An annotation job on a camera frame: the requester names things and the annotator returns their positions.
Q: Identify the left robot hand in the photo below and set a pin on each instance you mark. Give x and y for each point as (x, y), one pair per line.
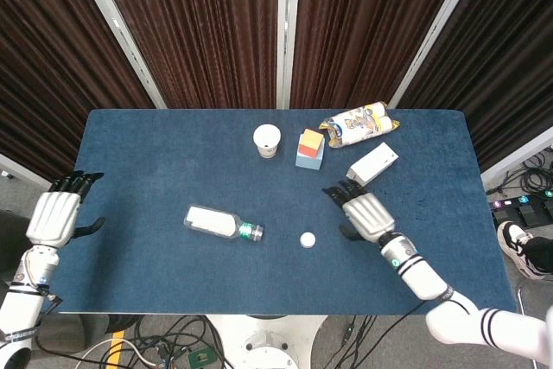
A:
(52, 218)

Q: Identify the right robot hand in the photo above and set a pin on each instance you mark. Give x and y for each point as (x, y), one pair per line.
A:
(369, 215)

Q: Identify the white bottle cap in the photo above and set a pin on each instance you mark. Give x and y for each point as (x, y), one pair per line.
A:
(308, 240)

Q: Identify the transparent plastic bottle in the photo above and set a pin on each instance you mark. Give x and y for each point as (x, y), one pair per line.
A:
(211, 222)

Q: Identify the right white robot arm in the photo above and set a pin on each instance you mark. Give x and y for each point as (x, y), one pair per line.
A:
(421, 276)

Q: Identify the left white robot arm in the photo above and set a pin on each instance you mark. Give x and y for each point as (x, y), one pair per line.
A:
(19, 308)

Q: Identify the dark grey trouser leg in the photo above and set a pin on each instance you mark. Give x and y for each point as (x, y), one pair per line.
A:
(10, 248)

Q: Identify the white carton box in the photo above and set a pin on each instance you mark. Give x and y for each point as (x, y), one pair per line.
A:
(373, 161)

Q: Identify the yellow white snack bag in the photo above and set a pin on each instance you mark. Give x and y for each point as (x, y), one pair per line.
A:
(358, 127)

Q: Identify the orange yellow cube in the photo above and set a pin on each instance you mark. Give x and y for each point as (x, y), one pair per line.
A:
(312, 142)

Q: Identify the white paper cup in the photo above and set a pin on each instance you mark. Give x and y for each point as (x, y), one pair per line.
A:
(267, 138)

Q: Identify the blue table mat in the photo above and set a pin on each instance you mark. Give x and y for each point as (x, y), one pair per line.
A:
(173, 161)

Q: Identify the black white sneaker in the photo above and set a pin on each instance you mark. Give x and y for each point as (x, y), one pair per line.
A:
(512, 243)

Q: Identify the yellow floor tape strip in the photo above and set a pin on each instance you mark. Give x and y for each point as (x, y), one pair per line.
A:
(113, 356)

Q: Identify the brown curtain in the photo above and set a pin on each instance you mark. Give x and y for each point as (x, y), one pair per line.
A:
(52, 62)
(510, 40)
(207, 32)
(358, 32)

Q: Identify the black trouser leg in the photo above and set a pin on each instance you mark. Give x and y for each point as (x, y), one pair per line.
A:
(542, 252)

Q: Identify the green circuit board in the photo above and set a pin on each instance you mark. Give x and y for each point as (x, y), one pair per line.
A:
(202, 359)

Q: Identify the white partition base rail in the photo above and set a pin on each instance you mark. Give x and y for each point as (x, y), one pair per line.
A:
(30, 177)
(518, 156)

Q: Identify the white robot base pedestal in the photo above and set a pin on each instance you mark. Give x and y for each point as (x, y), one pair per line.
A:
(268, 343)

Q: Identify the white partition post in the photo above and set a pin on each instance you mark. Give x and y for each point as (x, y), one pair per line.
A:
(288, 32)
(432, 32)
(116, 25)

